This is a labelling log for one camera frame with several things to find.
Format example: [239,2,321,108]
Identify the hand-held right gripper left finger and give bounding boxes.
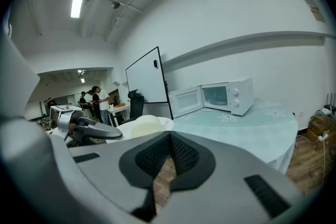
[68,130,172,223]

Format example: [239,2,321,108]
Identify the white desk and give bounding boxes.
[107,103,131,127]

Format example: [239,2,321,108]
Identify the light green floral tablecloth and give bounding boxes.
[104,98,299,174]

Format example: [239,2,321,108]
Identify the router with black antennas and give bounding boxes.
[322,92,336,115]

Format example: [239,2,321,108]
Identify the black office chair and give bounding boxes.
[115,89,145,126]

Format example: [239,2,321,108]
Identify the pale yellow food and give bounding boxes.
[130,114,162,139]

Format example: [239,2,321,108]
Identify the black-framed whiteboard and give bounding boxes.
[125,46,174,121]

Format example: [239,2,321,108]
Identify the white microwave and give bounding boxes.
[167,77,254,119]

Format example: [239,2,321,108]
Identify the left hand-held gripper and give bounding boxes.
[48,104,123,140]

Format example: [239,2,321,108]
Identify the stack of cardboard boxes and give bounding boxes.
[306,112,336,145]

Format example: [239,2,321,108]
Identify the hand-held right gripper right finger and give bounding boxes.
[156,131,310,224]

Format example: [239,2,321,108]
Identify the white wall ledge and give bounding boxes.
[161,31,336,67]

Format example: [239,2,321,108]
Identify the wall poster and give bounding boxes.
[298,0,326,23]

